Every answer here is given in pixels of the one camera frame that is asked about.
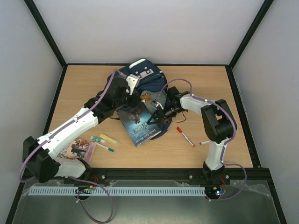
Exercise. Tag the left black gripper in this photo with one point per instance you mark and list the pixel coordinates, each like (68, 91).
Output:
(133, 103)

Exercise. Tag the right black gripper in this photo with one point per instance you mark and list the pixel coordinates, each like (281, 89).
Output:
(162, 114)

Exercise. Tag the orange Treehouse paperback book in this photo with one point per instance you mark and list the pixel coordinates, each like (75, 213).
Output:
(145, 98)

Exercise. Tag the dark blue paperback book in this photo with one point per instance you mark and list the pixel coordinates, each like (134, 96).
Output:
(135, 121)

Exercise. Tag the navy blue school backpack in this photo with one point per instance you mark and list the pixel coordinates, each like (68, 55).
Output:
(152, 81)

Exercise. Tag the pink illustrated paperback book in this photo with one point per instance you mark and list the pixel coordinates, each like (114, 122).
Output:
(78, 149)

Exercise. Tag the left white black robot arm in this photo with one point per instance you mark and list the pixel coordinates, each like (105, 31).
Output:
(40, 156)

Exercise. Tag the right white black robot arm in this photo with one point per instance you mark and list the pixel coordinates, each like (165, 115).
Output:
(219, 125)

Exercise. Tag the red capped marker pen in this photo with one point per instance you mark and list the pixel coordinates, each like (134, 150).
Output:
(180, 131)

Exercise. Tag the yellow highlighter pen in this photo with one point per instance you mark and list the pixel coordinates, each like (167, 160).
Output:
(109, 139)

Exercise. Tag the green capped marker pen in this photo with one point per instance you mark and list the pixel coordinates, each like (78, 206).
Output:
(103, 146)

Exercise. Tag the purple capped marker pen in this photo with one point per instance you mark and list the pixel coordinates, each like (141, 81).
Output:
(204, 142)

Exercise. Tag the green white glue stick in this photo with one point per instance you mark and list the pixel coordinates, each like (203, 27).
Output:
(97, 139)

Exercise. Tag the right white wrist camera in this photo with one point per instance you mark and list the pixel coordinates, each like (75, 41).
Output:
(157, 105)

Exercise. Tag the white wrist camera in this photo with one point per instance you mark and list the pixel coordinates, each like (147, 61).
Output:
(157, 105)
(132, 81)

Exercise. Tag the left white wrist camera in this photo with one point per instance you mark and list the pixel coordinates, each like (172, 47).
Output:
(132, 81)

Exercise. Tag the black enclosure frame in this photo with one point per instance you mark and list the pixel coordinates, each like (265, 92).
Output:
(229, 70)

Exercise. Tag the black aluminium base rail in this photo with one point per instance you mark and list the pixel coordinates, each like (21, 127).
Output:
(193, 176)

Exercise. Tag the light blue slotted cable duct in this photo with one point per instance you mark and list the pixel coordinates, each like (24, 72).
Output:
(117, 191)

